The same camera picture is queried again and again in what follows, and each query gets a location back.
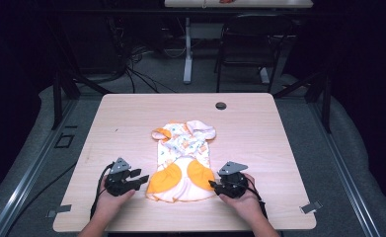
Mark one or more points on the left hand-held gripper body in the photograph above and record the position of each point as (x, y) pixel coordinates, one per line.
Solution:
(117, 182)

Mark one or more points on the white and orange baby garment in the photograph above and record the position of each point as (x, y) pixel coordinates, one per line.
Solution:
(184, 154)

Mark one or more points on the white background table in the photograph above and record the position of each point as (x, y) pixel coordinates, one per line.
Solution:
(188, 49)

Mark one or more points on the person's left hand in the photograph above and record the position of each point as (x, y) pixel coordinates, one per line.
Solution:
(108, 203)

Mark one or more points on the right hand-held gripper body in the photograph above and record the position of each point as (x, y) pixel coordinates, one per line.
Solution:
(234, 186)

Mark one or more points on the black metal frame stand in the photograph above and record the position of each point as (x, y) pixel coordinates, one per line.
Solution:
(58, 98)
(325, 98)

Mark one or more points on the black folding chair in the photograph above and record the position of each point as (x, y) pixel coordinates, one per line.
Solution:
(251, 36)

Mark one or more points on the grey tape strip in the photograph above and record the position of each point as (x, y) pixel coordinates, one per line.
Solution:
(60, 210)
(311, 207)

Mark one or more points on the aluminium floor rail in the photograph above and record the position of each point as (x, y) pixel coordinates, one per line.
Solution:
(345, 171)
(29, 174)

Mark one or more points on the person's right hand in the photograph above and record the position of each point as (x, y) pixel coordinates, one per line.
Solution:
(248, 205)

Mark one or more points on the orange thing on background table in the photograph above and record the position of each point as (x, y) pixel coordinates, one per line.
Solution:
(226, 1)

